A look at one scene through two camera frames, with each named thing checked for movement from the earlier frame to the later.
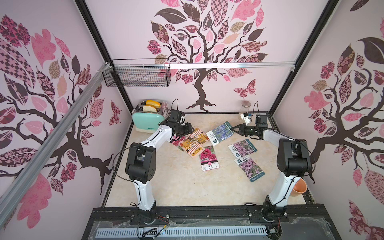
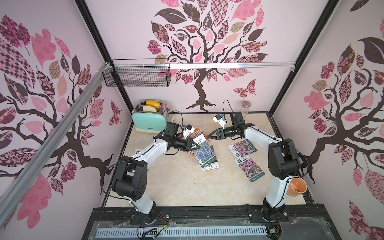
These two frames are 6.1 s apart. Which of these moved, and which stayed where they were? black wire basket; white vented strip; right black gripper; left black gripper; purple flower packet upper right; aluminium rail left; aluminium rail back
Moved: left black gripper; right black gripper
Stayed: black wire basket; purple flower packet upper right; aluminium rail left; white vented strip; aluminium rail back
